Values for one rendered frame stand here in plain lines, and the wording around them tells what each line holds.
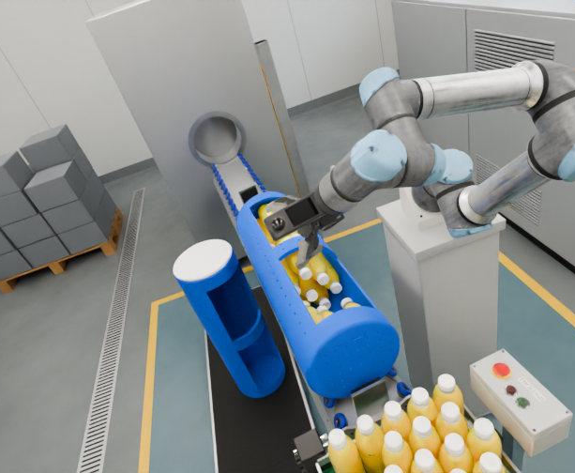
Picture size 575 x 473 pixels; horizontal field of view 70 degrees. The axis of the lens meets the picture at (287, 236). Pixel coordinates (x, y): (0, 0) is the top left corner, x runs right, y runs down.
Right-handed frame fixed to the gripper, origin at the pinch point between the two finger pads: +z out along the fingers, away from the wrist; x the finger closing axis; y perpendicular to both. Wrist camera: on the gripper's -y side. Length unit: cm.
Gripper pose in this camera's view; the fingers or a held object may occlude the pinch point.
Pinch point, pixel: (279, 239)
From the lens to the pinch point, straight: 89.6
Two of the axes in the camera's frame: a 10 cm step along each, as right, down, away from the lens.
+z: -4.4, 3.8, 8.1
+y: 7.6, -3.2, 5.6
